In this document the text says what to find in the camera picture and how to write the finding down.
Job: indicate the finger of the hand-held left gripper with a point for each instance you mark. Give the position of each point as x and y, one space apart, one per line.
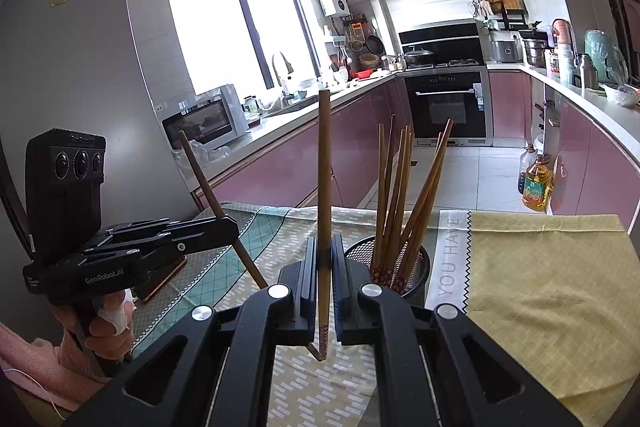
210 239
150 226

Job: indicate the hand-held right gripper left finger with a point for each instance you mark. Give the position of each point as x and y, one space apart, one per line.
305 297

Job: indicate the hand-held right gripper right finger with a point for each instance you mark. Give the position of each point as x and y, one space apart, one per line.
342 302

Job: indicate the red-tipped wooden chopstick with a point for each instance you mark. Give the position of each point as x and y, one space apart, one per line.
200 177
324 157

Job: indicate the black mesh holder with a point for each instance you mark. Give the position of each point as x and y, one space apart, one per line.
415 277

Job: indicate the bundle of wooden chopsticks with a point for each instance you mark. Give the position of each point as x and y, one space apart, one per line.
394 207

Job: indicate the person's left hand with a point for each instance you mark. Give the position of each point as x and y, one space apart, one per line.
107 337

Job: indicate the dark phone copper edge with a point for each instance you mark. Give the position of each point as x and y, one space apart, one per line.
160 277

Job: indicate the clear plastic bag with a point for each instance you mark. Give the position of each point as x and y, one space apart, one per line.
205 153

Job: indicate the grey refrigerator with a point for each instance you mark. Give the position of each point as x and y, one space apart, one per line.
75 82

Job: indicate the white countertop oven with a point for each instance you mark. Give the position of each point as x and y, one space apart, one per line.
205 119

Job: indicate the pink base cabinets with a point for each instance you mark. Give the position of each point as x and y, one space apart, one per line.
300 157

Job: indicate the steel kitchen faucet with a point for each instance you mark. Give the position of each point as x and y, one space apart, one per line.
280 67

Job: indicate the patchwork printed tablecloth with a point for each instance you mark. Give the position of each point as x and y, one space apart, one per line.
540 287

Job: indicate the kitchen window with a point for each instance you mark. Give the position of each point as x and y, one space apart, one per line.
210 22

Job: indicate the black built-in oven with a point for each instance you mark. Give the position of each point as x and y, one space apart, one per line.
445 112

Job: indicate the yellow cooking oil bottle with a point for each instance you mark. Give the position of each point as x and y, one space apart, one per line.
536 187

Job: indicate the dark sauce bottle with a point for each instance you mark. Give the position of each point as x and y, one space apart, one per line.
525 167

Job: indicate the hanging black frying pan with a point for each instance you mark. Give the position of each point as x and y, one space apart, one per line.
375 44

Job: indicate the dark wok with lid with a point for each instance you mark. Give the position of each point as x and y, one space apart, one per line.
419 57

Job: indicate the black range hood stove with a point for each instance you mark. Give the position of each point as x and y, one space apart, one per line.
440 39

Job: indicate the white kitchen countertop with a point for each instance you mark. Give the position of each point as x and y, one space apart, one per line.
575 99

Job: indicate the steel stock pot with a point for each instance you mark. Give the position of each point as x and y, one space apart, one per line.
535 54

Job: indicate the black counter shelf rack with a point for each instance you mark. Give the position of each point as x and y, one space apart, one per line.
510 12

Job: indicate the steel thermos flask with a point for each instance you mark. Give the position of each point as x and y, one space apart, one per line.
587 72

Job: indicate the pink jug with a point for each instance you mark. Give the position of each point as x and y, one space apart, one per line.
562 32

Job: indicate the covered white bowl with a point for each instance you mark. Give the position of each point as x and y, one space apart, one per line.
622 94

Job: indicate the green plastic bag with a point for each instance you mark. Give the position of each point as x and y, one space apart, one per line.
602 54

